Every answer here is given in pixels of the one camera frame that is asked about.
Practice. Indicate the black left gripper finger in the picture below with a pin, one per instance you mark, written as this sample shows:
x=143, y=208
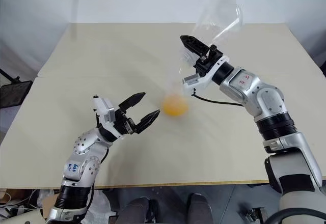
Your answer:
x=133, y=99
x=146, y=121

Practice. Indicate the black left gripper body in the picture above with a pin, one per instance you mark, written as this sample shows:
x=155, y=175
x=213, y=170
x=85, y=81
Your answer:
x=124, y=123

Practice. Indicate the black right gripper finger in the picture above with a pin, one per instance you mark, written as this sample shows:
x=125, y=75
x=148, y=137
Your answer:
x=194, y=45
x=212, y=51

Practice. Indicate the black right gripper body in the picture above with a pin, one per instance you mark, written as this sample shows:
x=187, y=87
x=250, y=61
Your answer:
x=205, y=66

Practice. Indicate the clear plastic bag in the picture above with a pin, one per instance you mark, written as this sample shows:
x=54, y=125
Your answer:
x=219, y=20

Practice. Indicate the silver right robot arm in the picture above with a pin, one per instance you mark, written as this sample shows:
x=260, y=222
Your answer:
x=267, y=99

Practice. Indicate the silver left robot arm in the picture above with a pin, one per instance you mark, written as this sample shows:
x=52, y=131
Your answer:
x=84, y=145

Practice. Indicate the orange fruit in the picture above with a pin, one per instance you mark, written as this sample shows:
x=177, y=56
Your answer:
x=175, y=107

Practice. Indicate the white plastic bag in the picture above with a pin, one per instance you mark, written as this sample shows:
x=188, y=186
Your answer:
x=102, y=208

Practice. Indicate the dark grey rounded shape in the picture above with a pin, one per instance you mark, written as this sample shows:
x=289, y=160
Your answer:
x=200, y=208

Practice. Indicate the brown cardboard piece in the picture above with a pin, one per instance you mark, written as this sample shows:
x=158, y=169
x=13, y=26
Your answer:
x=48, y=203

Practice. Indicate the black metal stand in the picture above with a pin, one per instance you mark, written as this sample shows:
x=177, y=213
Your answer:
x=12, y=91

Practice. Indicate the white robot body shell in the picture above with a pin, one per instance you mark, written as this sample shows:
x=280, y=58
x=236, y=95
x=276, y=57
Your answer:
x=20, y=219

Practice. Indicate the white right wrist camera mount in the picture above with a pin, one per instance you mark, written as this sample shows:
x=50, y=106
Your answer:
x=203, y=81

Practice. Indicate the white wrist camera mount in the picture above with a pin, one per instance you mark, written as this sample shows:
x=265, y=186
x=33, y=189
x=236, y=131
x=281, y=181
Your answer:
x=100, y=107
x=203, y=81

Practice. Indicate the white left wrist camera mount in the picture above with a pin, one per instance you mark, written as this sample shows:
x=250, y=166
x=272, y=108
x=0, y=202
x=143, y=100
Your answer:
x=100, y=107

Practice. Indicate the silver metal bracket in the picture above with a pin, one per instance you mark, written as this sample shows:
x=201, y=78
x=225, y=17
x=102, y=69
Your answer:
x=254, y=215

